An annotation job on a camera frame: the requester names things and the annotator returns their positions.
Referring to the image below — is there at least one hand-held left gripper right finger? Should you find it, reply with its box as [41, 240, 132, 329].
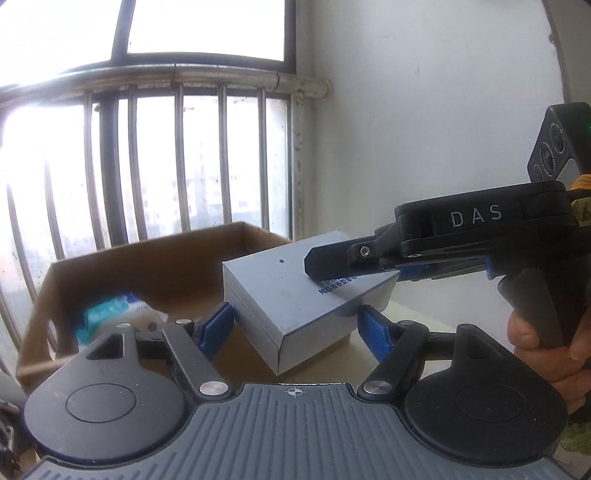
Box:
[358, 305, 513, 401]

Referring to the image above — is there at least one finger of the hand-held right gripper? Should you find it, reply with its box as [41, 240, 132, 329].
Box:
[304, 222, 402, 282]
[379, 257, 494, 283]

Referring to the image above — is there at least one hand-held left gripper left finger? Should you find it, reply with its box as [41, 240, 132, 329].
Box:
[85, 302, 237, 401]

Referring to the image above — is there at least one grey rectangular box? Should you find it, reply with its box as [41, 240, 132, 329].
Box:
[222, 229, 402, 377]

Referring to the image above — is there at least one cardboard box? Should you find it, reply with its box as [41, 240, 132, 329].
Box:
[15, 222, 296, 393]

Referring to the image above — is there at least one blue white tissue pack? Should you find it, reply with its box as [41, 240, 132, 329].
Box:
[76, 292, 169, 347]

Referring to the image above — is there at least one person's right hand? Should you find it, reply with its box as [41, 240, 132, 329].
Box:
[507, 308, 591, 414]

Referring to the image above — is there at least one metal window guard railing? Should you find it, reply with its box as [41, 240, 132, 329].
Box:
[0, 64, 333, 384]

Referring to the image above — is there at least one dark framed window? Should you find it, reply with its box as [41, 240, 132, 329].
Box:
[0, 0, 298, 259]

